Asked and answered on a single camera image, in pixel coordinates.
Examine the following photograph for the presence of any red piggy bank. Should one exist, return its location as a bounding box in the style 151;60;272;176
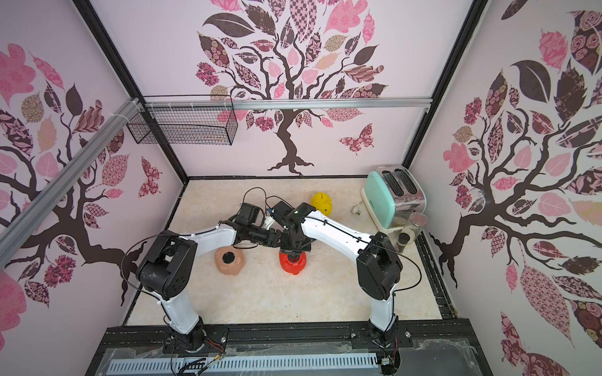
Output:
279;252;307;275

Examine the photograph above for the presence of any yellow piggy bank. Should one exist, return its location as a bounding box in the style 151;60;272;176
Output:
310;192;333;216

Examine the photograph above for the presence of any peach piggy bank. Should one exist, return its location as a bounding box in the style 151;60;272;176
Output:
214;247;245;276

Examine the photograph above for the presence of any black plug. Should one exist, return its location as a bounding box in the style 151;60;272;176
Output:
222;252;236;264

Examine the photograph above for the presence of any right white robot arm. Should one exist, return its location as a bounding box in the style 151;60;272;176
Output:
269;201;403;343

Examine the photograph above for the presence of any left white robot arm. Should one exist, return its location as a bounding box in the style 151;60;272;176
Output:
136;221;282;353

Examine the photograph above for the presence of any white toaster plug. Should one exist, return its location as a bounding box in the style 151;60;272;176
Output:
351;202;365;216

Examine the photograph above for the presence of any mint green toaster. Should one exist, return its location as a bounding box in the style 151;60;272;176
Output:
361;165;426;233

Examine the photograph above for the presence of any glass spice jar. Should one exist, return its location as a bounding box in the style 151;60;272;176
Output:
396;211;429;254

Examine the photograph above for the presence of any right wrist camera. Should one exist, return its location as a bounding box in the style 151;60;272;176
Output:
271;201;294;227

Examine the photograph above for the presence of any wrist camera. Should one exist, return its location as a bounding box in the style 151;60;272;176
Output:
271;201;294;227
234;202;266;227

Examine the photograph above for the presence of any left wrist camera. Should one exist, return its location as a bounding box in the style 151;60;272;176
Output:
234;202;266;227

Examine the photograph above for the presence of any white slotted cable duct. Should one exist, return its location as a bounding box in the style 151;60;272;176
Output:
104;353;380;375

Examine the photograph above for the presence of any black wire basket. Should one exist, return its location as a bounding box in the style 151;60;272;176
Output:
127;94;238;146

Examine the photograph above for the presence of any black base frame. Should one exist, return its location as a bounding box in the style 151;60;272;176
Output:
87;319;492;375

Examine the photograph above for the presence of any aluminium rail back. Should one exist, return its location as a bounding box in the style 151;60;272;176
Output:
232;97;434;111

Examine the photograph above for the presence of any aluminium rail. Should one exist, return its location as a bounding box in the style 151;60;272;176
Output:
1;98;140;267
232;97;434;111

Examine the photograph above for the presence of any aluminium rail left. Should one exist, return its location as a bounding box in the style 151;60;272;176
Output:
1;98;140;267

